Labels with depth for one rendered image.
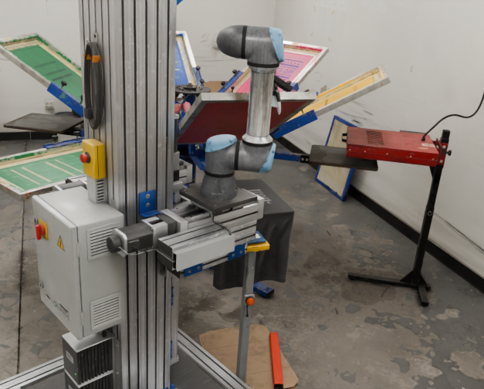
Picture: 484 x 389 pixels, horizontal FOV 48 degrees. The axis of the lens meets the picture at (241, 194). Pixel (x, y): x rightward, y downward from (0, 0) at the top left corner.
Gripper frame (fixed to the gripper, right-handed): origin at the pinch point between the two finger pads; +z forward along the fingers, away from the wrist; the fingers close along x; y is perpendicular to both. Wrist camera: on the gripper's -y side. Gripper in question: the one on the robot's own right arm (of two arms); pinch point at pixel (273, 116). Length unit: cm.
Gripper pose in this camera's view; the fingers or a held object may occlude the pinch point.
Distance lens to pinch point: 244.7
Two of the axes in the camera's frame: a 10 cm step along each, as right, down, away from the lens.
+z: 0.4, 9.9, 1.1
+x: 3.4, 0.9, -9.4
